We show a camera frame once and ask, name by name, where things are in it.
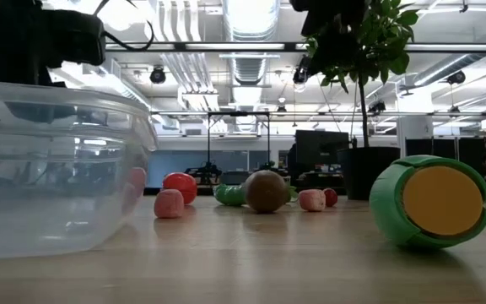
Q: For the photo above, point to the black plant pot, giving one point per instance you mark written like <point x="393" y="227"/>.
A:
<point x="367" y="173"/>

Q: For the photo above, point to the brown kiwi toy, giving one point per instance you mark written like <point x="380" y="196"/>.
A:
<point x="265" y="192"/>

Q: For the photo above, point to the black computer monitor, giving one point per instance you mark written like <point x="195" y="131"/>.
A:
<point x="321" y="148"/>

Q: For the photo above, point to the black office partition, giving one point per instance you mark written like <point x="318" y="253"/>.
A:
<point x="445" y="158"/>

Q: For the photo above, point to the clear plastic tupperware container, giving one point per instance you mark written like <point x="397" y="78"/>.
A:
<point x="49" y="177"/>

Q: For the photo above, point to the black ceiling spotlight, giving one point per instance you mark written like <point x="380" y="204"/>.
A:
<point x="456" y="77"/>
<point x="377" y="106"/>
<point x="158" y="75"/>
<point x="300" y="74"/>

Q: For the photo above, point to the green pepper toy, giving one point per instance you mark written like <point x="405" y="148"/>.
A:
<point x="229" y="195"/>

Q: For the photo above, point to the white pillar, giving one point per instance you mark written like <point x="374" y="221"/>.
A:
<point x="414" y="139"/>

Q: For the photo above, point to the pink fuzzy fruit toy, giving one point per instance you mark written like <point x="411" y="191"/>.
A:
<point x="169" y="204"/>
<point x="311" y="200"/>

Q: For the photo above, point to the distant black rig frame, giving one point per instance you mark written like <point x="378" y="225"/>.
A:
<point x="239" y="114"/>

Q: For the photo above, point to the green leafy potted plant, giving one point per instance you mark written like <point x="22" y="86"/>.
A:
<point x="365" y="46"/>

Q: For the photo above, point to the small red strawberry toy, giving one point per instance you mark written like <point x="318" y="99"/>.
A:
<point x="136" y="186"/>
<point x="331" y="197"/>

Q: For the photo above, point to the red tomato toy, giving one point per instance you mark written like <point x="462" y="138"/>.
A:
<point x="180" y="186"/>

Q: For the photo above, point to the green avocado half toy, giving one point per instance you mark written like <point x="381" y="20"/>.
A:
<point x="437" y="200"/>

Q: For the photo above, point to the silver ventilation duct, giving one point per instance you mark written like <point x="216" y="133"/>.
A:
<point x="251" y="25"/>

